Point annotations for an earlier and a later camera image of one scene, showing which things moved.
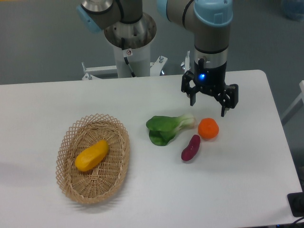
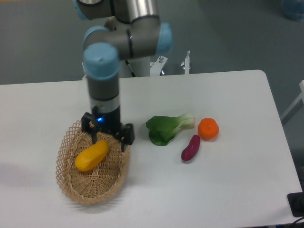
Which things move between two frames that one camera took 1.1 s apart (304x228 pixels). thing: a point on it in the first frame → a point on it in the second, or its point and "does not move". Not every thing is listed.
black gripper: x=210 y=80 → x=109 y=121
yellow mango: x=91 y=156 does not move
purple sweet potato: x=188 y=152 does not move
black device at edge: x=296 y=201 does not move
